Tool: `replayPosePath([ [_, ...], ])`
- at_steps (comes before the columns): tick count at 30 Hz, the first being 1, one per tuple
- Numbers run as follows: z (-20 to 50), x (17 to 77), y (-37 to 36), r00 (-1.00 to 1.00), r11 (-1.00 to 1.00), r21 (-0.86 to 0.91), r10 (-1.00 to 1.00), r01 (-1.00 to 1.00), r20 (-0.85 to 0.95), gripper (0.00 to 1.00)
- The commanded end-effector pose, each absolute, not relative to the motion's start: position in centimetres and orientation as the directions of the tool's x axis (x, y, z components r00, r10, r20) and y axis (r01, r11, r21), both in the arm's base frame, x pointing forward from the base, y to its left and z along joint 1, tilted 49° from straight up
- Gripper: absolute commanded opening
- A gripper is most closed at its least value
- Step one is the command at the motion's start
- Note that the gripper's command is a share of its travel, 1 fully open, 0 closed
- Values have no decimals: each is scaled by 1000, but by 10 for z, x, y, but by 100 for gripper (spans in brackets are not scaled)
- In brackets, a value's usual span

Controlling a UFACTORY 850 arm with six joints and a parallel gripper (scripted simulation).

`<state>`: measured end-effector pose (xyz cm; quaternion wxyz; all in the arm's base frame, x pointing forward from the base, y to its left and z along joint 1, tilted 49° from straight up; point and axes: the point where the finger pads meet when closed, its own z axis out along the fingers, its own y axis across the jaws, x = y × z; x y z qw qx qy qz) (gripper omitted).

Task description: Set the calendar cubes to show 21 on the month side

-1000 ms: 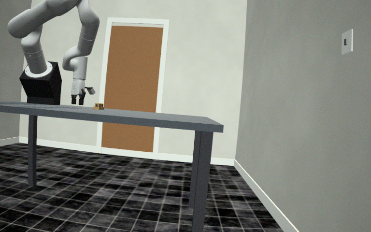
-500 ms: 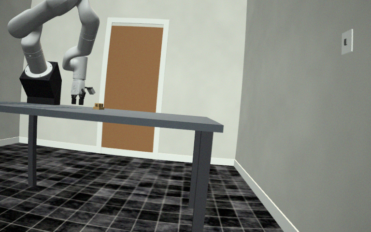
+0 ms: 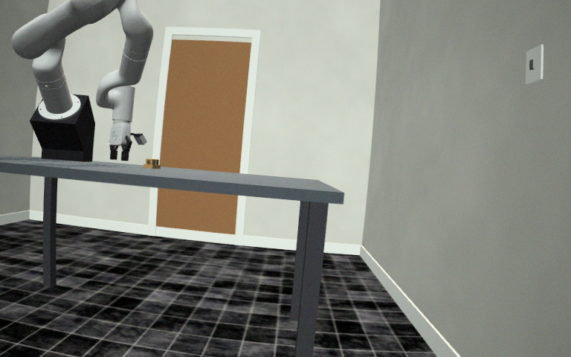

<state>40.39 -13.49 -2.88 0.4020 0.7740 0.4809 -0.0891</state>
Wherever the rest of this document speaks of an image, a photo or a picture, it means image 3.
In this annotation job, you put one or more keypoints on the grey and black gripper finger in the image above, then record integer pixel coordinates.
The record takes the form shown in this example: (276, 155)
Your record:
(126, 148)
(113, 153)

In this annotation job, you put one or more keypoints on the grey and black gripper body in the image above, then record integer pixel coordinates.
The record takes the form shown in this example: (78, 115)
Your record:
(118, 133)

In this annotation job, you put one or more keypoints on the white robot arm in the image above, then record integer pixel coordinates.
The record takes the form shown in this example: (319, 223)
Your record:
(49, 31)

